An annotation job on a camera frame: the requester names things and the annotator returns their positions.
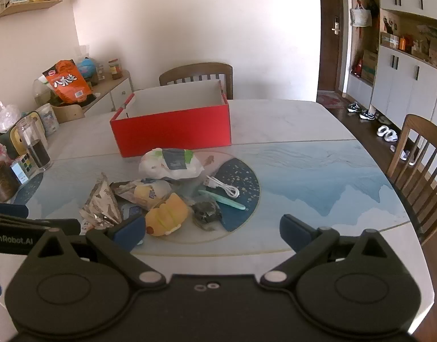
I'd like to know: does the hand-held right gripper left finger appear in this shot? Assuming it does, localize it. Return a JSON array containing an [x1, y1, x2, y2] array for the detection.
[[26, 215, 168, 287]]

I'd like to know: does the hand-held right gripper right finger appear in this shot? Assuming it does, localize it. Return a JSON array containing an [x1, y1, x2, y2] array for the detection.
[[259, 214, 399, 287]]

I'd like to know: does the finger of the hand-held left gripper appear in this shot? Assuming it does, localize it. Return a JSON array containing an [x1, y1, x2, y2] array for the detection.
[[0, 212, 82, 237], [0, 202, 30, 219]]

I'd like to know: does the yellow plush duck toy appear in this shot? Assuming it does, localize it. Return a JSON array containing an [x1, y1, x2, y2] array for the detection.
[[144, 192, 191, 236]]

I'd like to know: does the silver foil snack packet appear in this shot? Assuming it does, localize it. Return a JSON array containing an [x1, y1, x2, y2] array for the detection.
[[79, 173, 124, 230]]

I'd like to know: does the clear bag of tea leaves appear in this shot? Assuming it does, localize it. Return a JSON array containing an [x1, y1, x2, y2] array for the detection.
[[191, 199, 223, 230]]

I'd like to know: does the white usb cable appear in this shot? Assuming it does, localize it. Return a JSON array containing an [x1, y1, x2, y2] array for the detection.
[[203, 174, 240, 199]]

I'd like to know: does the red cardboard box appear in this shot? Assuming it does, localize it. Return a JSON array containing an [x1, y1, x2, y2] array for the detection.
[[110, 80, 232, 158]]

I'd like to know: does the white blue patterned desktop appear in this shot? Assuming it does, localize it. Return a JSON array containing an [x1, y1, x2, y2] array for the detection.
[[0, 99, 434, 328]]

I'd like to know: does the brown tin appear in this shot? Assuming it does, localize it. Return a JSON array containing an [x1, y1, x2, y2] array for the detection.
[[0, 160, 21, 203]]

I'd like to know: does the clear wrapped snack packet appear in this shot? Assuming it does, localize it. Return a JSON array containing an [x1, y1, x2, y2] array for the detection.
[[110, 178, 173, 211]]

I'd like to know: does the colourful puzzle cube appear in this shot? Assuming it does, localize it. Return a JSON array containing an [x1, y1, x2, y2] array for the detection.
[[10, 153, 41, 185]]

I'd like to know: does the glass jar with dark contents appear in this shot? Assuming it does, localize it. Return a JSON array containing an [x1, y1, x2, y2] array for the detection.
[[15, 116, 52, 172]]

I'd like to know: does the white green plastic bag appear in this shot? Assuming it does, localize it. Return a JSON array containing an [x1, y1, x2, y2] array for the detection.
[[138, 148, 205, 180]]

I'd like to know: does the yellow green container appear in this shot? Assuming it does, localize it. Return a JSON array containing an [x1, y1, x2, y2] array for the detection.
[[0, 112, 50, 159]]

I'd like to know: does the teal pen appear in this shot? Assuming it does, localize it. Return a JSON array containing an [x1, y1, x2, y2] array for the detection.
[[198, 190, 246, 211]]

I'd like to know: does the crumpled white plastic bag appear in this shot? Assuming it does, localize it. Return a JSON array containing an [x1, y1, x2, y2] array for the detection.
[[0, 100, 23, 132]]

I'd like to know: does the patterned paper roll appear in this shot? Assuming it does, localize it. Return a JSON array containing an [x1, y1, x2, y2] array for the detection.
[[35, 103, 60, 134]]

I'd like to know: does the wooden basket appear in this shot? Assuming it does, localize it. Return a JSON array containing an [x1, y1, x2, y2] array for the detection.
[[51, 103, 85, 123]]

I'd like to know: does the clear plastic container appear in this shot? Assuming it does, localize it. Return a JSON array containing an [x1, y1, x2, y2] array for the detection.
[[32, 78, 57, 105]]

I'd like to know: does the white sideboard cabinet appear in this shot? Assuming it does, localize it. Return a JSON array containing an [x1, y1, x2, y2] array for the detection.
[[51, 69, 134, 118]]

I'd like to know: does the red doormat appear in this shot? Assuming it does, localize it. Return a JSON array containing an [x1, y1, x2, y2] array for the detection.
[[316, 92, 342, 109]]

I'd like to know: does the orange snack bag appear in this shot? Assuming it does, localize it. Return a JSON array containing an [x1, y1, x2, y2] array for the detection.
[[42, 59, 92, 105]]

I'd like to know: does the glass jar with red lid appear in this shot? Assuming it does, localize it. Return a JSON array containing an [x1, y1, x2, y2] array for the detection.
[[108, 59, 124, 80]]

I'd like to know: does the small blue globe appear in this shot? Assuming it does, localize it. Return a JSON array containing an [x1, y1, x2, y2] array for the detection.
[[76, 57, 99, 86]]

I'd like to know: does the wooden dining chair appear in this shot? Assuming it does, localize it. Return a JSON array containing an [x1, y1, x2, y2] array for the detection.
[[159, 62, 234, 99], [386, 114, 437, 246]]

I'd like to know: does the dark wooden door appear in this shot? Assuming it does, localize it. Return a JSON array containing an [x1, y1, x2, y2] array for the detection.
[[316, 0, 347, 93]]

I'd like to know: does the green white box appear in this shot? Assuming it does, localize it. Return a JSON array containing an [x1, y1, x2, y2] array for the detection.
[[380, 32, 399, 48]]

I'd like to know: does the hanging tote bag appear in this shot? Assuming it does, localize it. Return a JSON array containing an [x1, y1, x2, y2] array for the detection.
[[350, 0, 373, 27]]

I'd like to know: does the white wall cabinet unit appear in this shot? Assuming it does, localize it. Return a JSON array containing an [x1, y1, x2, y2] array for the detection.
[[341, 0, 437, 143]]

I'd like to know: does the wooden wall shelf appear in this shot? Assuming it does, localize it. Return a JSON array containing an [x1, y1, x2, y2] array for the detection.
[[0, 0, 63, 19]]

